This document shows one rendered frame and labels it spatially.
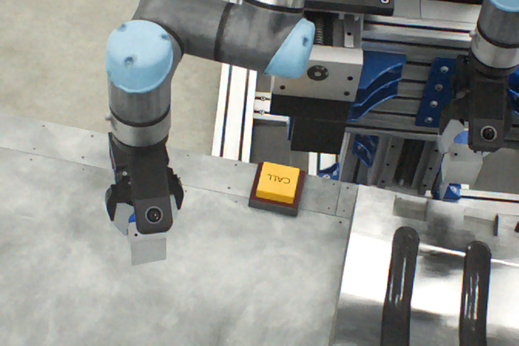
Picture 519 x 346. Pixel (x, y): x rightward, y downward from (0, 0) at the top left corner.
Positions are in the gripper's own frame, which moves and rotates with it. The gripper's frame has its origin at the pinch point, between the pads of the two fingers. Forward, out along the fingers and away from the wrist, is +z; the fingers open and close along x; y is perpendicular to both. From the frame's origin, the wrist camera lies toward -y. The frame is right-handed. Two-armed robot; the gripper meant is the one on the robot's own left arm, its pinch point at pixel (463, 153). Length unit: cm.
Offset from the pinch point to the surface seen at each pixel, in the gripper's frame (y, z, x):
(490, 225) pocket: -6.8, 8.8, -5.5
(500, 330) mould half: -26.4, 6.6, -4.7
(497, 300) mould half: -21.5, 6.6, -4.7
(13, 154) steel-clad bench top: 5, 15, 71
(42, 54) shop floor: 103, 95, 90
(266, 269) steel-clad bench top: -13.8, 15.0, 28.3
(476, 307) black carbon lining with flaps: -22.6, 7.2, -1.6
